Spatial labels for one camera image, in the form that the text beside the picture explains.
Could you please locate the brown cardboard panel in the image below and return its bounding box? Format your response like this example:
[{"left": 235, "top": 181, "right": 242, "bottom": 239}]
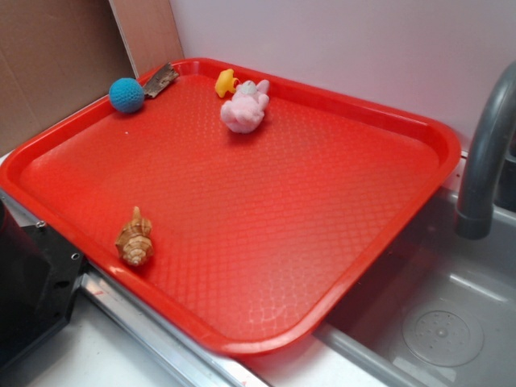
[{"left": 1, "top": 1, "right": 183, "bottom": 155}]

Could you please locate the blue crocheted ball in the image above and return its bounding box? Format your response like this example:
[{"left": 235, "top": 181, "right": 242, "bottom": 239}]
[{"left": 108, "top": 77, "right": 145, "bottom": 114}]

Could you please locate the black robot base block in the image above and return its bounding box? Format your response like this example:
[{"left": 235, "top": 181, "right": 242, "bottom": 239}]
[{"left": 1, "top": 204, "right": 85, "bottom": 370}]

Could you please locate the yellow rubber duck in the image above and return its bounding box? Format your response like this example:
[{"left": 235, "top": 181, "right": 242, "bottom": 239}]
[{"left": 214, "top": 69, "right": 240, "bottom": 98}]

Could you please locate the brown bark wood piece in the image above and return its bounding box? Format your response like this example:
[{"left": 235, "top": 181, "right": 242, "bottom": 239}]
[{"left": 143, "top": 63, "right": 179, "bottom": 98}]

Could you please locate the red plastic tray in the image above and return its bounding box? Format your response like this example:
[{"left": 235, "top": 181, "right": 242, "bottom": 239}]
[{"left": 1, "top": 59, "right": 460, "bottom": 357}]

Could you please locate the brown spiral seashell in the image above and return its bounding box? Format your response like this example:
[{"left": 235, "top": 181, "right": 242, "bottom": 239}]
[{"left": 115, "top": 206, "right": 154, "bottom": 267}]

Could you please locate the grey plastic sink basin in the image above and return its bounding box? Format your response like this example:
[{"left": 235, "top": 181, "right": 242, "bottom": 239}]
[{"left": 316, "top": 190, "right": 515, "bottom": 386}]

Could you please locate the pink plush toy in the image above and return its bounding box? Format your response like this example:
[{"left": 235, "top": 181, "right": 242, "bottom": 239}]
[{"left": 220, "top": 80, "right": 270, "bottom": 134}]

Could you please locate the silver metal rail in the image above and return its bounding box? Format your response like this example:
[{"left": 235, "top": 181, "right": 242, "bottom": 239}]
[{"left": 0, "top": 189, "right": 272, "bottom": 387}]

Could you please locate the grey sink faucet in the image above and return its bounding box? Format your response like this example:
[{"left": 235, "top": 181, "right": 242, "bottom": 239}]
[{"left": 455, "top": 63, "right": 515, "bottom": 239}]

